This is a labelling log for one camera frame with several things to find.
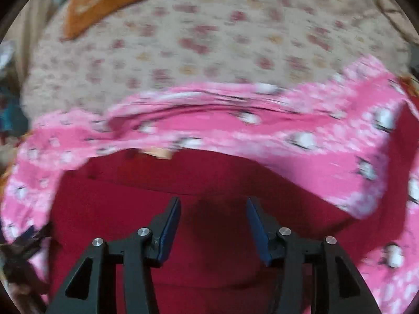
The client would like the dark red garment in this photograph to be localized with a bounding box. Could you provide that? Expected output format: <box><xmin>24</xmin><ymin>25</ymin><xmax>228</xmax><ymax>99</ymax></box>
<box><xmin>47</xmin><ymin>98</ymin><xmax>419</xmax><ymax>314</ymax></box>

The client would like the teal cloth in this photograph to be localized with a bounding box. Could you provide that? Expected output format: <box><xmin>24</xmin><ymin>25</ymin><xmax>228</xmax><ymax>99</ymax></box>
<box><xmin>0</xmin><ymin>85</ymin><xmax>28</xmax><ymax>134</ymax></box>

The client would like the orange patterned blanket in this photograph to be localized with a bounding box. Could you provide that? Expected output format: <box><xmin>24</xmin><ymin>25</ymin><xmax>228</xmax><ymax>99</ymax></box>
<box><xmin>62</xmin><ymin>0</ymin><xmax>201</xmax><ymax>40</ymax></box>

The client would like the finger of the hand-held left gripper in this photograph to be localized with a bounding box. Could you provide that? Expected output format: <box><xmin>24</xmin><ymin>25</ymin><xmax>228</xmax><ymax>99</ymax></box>
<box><xmin>10</xmin><ymin>223</ymin><xmax>53</xmax><ymax>257</ymax></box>

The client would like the pink penguin print blanket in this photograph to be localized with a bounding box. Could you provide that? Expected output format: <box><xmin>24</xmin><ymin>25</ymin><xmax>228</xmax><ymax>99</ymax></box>
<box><xmin>0</xmin><ymin>54</ymin><xmax>419</xmax><ymax>314</ymax></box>

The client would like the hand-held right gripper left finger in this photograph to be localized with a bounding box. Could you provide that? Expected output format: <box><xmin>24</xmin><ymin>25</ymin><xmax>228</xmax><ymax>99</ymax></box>
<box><xmin>44</xmin><ymin>197</ymin><xmax>181</xmax><ymax>314</ymax></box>

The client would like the beige cloth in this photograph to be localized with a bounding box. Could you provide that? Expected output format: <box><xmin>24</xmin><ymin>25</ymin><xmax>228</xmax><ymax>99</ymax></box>
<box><xmin>370</xmin><ymin>0</ymin><xmax>419</xmax><ymax>43</ymax></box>

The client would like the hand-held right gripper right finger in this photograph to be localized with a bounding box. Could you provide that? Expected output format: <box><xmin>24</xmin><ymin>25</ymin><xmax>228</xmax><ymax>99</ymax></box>
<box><xmin>247</xmin><ymin>197</ymin><xmax>382</xmax><ymax>314</ymax></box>

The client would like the floral bedsheet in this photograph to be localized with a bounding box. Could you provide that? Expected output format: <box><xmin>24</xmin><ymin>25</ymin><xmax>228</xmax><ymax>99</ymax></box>
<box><xmin>21</xmin><ymin>0</ymin><xmax>413</xmax><ymax>121</ymax></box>

